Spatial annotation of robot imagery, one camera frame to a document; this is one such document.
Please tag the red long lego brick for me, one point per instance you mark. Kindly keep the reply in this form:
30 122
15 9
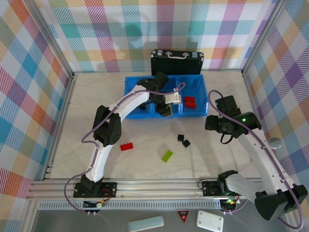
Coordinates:
189 99
126 147
190 105

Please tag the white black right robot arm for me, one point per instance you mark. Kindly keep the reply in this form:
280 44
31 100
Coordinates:
256 149

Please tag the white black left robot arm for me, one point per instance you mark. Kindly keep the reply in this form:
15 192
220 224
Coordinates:
130 101

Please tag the red glitter toy microphone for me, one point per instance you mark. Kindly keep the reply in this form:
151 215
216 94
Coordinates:
276 143

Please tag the white rectangular box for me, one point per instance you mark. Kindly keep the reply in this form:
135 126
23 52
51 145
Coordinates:
210 220

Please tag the red triangle sign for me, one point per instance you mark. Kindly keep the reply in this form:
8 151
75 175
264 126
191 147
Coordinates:
183 215

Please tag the grey blue flat bar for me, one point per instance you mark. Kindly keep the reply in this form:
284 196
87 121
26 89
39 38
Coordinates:
144 223

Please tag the aluminium side rail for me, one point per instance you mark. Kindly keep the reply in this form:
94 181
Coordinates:
254 108
60 120

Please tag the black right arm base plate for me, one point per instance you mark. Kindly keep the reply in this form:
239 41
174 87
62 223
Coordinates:
210 188

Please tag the aluminium frame post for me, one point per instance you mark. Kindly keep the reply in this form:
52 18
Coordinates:
58 49
262 36

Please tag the aluminium mounting rail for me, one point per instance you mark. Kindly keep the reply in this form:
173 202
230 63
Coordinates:
157 188

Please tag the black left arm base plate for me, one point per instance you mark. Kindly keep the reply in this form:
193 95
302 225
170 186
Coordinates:
108 188

